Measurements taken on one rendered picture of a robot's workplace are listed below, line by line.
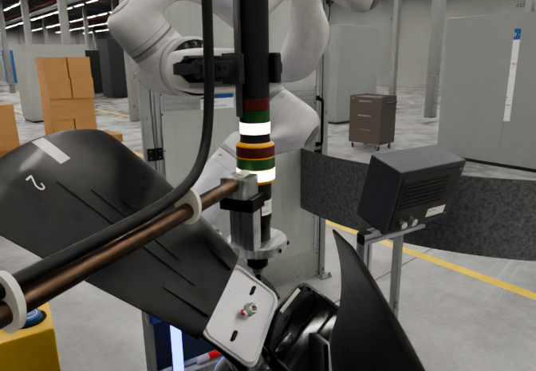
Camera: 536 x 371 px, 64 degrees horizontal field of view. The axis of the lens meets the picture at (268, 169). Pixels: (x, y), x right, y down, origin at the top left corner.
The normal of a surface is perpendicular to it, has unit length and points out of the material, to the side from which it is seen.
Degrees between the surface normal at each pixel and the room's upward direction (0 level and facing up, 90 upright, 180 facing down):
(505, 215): 90
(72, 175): 43
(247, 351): 48
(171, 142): 90
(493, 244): 90
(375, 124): 90
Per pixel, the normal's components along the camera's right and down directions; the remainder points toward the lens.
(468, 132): -0.76, 0.17
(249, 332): 0.58, -0.55
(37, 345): 0.52, 0.21
